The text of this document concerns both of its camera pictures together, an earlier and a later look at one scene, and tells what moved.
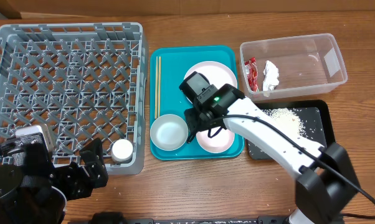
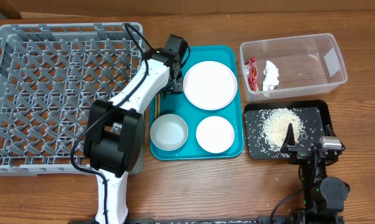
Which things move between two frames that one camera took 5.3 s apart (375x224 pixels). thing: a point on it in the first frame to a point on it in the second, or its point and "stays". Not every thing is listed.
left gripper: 83,185 to 177,85
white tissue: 271,79 stays
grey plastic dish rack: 82,81 stays
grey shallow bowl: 169,132 stays
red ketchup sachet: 251,70 stays
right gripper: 193,127 to 301,154
